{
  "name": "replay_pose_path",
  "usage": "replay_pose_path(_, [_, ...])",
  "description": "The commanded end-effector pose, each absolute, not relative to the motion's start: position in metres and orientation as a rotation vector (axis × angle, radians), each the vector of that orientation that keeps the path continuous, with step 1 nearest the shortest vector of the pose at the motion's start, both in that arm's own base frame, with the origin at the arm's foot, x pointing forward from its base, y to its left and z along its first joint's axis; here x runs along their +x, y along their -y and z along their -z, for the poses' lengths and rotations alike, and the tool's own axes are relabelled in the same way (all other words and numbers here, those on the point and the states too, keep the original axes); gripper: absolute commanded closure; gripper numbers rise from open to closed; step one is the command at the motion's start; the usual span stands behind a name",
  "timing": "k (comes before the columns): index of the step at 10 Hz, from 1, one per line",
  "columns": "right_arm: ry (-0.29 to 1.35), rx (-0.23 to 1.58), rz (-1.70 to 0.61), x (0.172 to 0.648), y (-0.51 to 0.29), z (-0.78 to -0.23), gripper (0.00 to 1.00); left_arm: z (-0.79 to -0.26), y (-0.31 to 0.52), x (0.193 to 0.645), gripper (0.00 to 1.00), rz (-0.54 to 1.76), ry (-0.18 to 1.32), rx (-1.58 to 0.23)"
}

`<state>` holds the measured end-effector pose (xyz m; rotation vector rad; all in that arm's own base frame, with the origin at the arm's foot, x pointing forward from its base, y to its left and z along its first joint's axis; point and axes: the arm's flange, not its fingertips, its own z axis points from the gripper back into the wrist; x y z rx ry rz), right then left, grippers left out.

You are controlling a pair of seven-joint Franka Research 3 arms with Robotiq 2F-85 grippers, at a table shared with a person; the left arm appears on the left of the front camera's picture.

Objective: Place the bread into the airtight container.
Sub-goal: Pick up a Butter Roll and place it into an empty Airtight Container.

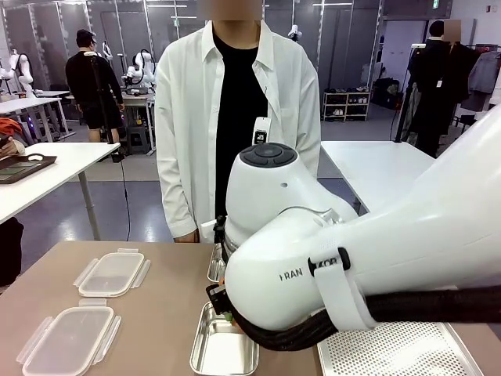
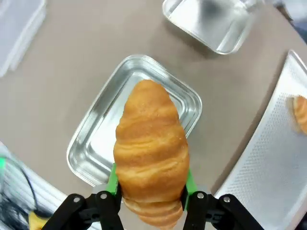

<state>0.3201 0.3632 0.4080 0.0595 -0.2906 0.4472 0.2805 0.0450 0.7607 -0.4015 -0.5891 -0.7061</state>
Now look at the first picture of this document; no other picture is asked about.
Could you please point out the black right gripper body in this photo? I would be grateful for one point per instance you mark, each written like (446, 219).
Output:
(216, 297)

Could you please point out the small clear plastic lid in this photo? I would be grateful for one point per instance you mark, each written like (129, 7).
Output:
(111, 274)

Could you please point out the large clear plastic lid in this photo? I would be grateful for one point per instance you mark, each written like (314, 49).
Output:
(66, 344)

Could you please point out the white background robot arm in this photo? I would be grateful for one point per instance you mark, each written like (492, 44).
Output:
(21, 70)
(294, 32)
(141, 68)

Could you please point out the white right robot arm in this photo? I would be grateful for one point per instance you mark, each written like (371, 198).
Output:
(391, 254)

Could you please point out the person's right forearm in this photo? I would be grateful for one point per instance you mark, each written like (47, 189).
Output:
(176, 203)

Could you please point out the small steel container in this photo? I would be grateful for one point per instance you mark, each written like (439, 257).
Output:
(215, 266)

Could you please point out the large steel container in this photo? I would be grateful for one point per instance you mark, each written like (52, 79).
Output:
(219, 352)

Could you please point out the white name badge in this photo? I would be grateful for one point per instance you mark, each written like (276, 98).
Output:
(261, 131)

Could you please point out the dark grey stool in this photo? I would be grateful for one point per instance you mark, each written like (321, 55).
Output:
(139, 139)

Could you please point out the person in white shirt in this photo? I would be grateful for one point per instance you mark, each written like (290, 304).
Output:
(188, 117)

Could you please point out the perforated metal baking tray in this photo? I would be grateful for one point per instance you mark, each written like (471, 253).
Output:
(411, 352)

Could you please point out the large empty white table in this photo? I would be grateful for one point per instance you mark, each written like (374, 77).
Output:
(372, 168)

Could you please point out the white table with brown tray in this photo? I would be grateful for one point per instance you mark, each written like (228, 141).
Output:
(58, 168)

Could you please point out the black chair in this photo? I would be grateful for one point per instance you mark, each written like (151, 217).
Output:
(9, 250)

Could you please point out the white shoe rack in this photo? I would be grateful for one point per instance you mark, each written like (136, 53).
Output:
(346, 105)

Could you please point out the man in black shorts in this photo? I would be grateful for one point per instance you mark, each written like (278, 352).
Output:
(92, 86)

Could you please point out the black bag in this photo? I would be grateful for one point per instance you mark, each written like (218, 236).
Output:
(387, 94)

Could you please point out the person in orange garment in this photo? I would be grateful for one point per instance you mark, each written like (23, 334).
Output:
(9, 129)

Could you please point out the white background desk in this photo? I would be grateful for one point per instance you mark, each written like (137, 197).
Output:
(27, 105)

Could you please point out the person in black coat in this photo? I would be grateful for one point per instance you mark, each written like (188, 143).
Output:
(438, 90)

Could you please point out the grey hanging jacket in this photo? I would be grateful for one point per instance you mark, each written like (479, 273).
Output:
(483, 78)

